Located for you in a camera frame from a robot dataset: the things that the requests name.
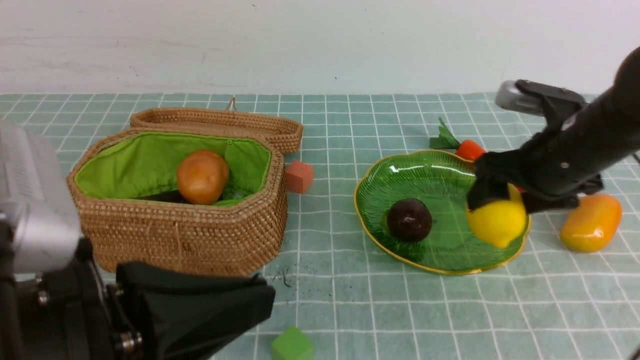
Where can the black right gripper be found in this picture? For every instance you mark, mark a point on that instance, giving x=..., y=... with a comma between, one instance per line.
x=559, y=167

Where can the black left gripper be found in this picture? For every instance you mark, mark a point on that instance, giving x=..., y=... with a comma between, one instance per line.
x=69, y=314

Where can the orange carrot green leaves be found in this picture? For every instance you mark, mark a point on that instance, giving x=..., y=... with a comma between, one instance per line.
x=445, y=140

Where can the yellow lemon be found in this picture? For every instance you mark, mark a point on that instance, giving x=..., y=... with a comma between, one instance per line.
x=499, y=223

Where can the dark purple mangosteen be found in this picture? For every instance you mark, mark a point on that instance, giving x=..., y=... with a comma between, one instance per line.
x=408, y=220

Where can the orange yellow mango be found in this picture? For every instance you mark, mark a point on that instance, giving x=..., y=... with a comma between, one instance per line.
x=591, y=226

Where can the brown potato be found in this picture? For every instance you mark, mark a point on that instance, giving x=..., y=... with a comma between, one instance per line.
x=202, y=177

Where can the purple eggplant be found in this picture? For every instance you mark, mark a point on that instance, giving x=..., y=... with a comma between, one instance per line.
x=173, y=196

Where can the green bitter gourd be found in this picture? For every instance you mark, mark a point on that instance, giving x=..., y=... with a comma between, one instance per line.
x=232, y=196

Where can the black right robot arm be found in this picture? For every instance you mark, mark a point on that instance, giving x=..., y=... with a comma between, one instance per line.
x=614, y=113

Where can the green glass leaf plate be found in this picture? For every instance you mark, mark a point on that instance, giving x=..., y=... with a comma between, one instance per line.
x=440, y=180

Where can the green foam cube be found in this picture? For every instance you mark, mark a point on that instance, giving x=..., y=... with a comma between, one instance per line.
x=292, y=344

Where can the woven wicker basket green lining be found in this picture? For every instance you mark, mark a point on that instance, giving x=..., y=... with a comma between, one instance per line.
x=191, y=238

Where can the green checkered tablecloth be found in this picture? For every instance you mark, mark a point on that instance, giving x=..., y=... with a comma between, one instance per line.
x=354, y=302

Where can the orange foam cube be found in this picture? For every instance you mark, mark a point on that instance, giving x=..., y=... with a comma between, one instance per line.
x=299, y=176

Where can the woven wicker basket lid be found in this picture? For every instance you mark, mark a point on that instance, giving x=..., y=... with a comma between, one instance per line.
x=284, y=134

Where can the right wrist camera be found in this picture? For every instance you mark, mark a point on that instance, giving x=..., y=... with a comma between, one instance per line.
x=553, y=103

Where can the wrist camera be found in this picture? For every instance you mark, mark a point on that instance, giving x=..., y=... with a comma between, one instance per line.
x=36, y=202
x=553, y=103

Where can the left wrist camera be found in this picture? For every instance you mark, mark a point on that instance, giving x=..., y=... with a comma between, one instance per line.
x=36, y=202

